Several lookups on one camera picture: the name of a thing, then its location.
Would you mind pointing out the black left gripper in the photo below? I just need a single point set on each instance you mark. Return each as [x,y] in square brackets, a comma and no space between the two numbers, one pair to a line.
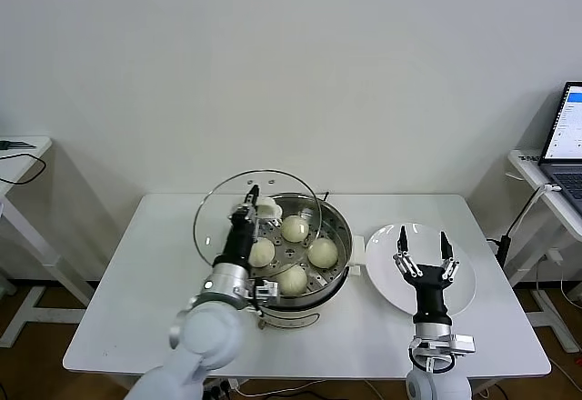
[238,243]

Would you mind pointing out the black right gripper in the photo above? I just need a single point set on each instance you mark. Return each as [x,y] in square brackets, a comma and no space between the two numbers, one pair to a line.
[432,297]

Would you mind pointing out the round glass lid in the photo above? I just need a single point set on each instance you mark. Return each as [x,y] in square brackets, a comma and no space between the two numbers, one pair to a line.
[213,209]

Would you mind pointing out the white steamed baozi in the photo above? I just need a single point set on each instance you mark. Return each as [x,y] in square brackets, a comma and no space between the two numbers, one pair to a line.
[263,252]
[295,228]
[293,281]
[324,253]

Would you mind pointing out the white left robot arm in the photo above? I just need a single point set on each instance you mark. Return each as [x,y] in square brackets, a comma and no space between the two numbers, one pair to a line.
[209,332]

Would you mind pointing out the steel steamer pot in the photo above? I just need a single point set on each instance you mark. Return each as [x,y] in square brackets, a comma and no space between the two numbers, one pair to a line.
[338,254]

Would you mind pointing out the round white plate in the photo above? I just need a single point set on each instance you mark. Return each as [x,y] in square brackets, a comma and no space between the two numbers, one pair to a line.
[382,259]

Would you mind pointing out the white electric cooker base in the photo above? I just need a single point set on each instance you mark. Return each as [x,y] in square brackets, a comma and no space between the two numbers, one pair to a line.
[300,316]

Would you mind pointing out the white side table with laptop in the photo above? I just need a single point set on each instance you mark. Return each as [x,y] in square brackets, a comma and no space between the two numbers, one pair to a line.
[527,166]

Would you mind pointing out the white power plug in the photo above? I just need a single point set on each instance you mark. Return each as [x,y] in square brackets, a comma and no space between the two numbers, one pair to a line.
[555,256]

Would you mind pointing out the open grey laptop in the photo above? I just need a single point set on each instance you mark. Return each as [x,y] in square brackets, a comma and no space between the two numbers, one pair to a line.
[566,123]

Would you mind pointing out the white power strip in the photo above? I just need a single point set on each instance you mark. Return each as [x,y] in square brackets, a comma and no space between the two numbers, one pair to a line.
[223,387]

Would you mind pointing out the dark green flat board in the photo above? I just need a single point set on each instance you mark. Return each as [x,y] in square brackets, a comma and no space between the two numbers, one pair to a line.
[16,145]

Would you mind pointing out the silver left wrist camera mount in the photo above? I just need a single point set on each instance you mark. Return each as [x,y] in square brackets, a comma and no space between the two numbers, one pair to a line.
[266,292]

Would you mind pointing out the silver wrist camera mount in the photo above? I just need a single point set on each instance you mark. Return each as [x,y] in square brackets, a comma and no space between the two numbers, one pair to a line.
[461,343]
[266,292]

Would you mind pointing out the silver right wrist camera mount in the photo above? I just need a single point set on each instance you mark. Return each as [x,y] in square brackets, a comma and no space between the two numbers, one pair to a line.
[461,343]

